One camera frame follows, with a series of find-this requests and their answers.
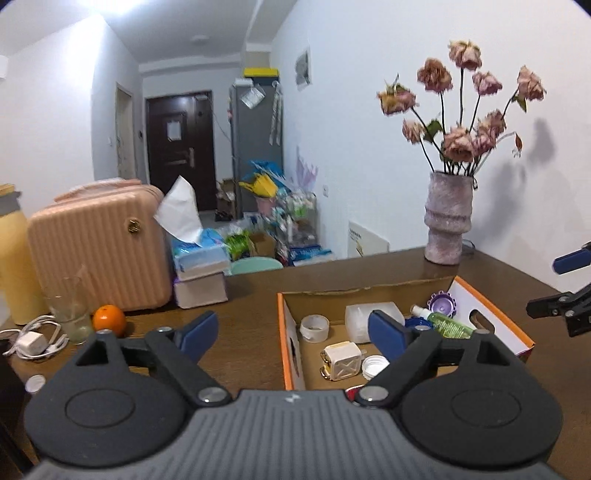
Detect blue and white bundle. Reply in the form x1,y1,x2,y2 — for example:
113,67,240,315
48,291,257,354
249,159,284,185

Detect clear drinking glass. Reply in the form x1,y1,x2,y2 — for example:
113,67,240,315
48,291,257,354
45,265,95,344

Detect dark brown entrance door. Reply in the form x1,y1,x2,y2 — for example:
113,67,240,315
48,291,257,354
145,91,214,213

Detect white charger with cable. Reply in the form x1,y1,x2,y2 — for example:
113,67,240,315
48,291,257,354
2,315,69,358

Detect white strip hanging on refrigerator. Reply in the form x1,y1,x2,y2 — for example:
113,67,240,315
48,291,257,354
269,80,283,146

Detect purple ribbed bottle cap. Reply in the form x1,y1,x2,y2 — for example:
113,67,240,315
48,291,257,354
427,292,457,318

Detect blue patterned packages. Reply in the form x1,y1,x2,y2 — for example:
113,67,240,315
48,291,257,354
288,244,333,266

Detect open cardboard carton by door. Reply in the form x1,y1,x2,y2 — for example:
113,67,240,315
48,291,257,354
217,179,236,217

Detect white and purple box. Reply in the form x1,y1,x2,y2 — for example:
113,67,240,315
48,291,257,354
173,272,229,309

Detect green spray bottle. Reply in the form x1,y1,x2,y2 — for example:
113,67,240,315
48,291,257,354
410,305,476,340

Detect dried pink roses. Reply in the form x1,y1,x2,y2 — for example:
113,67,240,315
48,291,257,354
376,39,548,178

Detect white interior door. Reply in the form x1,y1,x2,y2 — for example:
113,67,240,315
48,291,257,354
115,83,137,181

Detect brown cardboard carton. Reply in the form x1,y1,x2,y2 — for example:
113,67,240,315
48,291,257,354
249,231,278,258

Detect translucent white plastic container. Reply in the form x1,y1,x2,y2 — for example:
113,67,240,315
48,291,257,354
345,301,406,343

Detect mint green basin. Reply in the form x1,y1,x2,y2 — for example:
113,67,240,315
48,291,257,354
229,257,283,276

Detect red cardboard box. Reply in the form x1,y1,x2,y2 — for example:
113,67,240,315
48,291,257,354
277,276,536,393

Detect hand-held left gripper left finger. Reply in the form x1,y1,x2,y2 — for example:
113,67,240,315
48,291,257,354
74,310,232,408

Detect white tape roll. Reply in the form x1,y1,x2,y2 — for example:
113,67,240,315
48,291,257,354
300,315,330,343

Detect cream square bottle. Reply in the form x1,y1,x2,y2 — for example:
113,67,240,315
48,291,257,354
321,340,363,381

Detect yellow bottle with grey lid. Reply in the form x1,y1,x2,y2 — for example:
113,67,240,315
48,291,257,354
0,184,47,325

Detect green plastic bag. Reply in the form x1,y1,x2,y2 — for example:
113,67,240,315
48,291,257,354
225,233,252,259

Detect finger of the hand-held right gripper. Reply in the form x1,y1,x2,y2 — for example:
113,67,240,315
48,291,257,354
526,284,591,337
553,244,591,276

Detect pink ribbed suitcase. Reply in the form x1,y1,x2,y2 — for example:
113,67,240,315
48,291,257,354
27,179,174,312

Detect grey textured vase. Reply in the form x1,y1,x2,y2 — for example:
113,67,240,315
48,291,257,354
424,171,475,266

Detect clear bag on refrigerator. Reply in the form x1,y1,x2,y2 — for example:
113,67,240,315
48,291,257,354
240,85,265,109

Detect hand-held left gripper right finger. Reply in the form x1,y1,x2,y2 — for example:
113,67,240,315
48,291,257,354
353,309,527,408

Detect grey refrigerator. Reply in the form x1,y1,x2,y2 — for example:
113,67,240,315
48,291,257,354
229,78,283,220

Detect pale purple wall decoration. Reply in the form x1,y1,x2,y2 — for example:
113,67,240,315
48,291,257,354
295,148,319,195

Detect white ribbed bottle cap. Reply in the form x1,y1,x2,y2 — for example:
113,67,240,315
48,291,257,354
361,355,391,380

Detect orange fruit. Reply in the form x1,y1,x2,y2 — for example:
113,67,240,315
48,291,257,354
92,305,127,337

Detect wire shelf with bottles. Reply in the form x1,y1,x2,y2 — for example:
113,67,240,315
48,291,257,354
272,191,319,259

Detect blue tissue pack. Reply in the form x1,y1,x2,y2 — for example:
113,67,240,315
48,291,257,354
153,175,230,280

